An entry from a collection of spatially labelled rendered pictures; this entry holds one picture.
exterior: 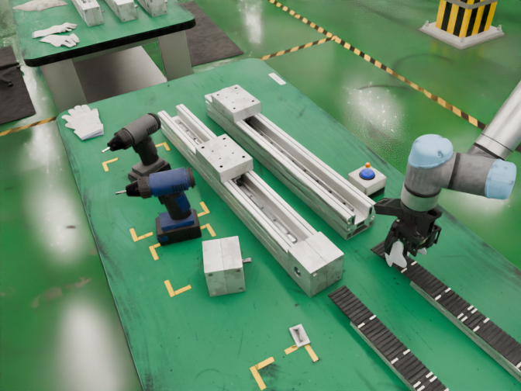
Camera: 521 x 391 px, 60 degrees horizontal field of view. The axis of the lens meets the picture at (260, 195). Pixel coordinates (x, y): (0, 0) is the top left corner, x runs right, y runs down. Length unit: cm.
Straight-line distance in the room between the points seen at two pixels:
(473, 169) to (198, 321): 68
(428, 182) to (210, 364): 60
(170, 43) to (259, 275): 187
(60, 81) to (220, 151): 153
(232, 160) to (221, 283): 38
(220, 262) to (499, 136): 67
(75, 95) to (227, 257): 186
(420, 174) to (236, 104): 81
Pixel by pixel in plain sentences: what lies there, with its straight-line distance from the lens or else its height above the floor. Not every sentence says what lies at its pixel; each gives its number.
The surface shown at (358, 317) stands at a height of 81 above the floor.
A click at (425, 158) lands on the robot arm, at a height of 116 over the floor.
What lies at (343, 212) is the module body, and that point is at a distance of 120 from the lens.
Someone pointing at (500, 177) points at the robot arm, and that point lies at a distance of 95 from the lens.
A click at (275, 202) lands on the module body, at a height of 86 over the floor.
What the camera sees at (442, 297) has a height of 81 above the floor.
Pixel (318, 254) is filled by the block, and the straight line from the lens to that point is 109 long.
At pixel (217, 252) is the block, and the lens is 110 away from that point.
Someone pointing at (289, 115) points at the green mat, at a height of 78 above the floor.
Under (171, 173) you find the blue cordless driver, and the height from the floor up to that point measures 100.
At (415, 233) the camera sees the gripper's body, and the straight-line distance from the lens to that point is 105.
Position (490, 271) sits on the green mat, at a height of 78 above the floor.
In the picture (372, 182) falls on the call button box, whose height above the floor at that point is 84.
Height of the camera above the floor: 170
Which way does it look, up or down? 42 degrees down
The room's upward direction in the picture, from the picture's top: 5 degrees counter-clockwise
